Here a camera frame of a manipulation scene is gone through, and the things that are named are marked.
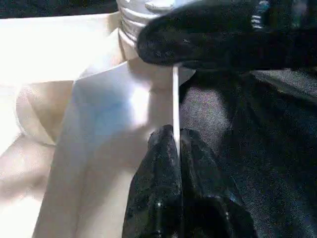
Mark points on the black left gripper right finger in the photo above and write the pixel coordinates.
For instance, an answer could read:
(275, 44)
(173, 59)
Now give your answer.
(208, 198)

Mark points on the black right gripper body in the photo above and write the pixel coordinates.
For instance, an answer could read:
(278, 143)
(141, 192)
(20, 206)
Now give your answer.
(284, 12)

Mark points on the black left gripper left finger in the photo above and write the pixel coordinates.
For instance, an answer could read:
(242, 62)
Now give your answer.
(158, 188)

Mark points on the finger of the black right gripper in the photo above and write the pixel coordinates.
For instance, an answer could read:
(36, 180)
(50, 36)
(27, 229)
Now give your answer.
(198, 42)

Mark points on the white plastic table leg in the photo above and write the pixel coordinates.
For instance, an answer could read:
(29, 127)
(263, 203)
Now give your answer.
(133, 19)

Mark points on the white plastic table top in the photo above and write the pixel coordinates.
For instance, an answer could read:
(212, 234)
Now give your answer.
(74, 111)

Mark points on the black work mat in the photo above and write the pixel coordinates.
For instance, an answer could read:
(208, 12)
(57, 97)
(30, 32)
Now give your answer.
(260, 136)

